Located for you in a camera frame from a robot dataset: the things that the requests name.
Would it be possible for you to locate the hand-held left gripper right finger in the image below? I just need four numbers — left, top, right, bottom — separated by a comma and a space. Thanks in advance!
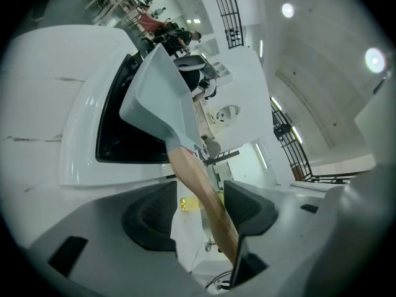
224, 165, 390, 294

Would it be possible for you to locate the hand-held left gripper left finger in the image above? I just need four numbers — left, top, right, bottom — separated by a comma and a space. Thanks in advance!
27, 180, 213, 297

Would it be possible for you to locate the white induction cooker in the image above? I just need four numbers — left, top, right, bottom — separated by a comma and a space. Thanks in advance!
58, 25, 179, 189

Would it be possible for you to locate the grey square pan with handle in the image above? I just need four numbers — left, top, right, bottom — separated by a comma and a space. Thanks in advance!
119, 43, 241, 267

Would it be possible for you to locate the black metal railing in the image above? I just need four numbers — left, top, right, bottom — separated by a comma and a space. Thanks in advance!
270, 97, 359, 185

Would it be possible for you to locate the grey shell chair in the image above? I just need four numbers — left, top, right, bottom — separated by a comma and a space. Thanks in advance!
202, 137, 241, 166

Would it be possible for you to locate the white vanity desk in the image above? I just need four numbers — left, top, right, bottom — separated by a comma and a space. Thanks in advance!
200, 103, 242, 139

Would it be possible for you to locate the white marble square table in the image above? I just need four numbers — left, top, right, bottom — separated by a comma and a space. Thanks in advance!
2, 25, 239, 278

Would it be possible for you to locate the oval vanity mirror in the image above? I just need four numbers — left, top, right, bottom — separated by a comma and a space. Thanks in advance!
215, 105, 241, 123

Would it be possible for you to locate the round ceiling lamp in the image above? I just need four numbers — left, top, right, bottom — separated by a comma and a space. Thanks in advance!
364, 46, 387, 74
280, 2, 295, 19

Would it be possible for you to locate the black window grille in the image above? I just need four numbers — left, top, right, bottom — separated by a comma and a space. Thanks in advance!
209, 0, 246, 50

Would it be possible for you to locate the pink tablecloth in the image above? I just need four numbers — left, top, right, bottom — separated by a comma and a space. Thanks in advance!
138, 12, 162, 31

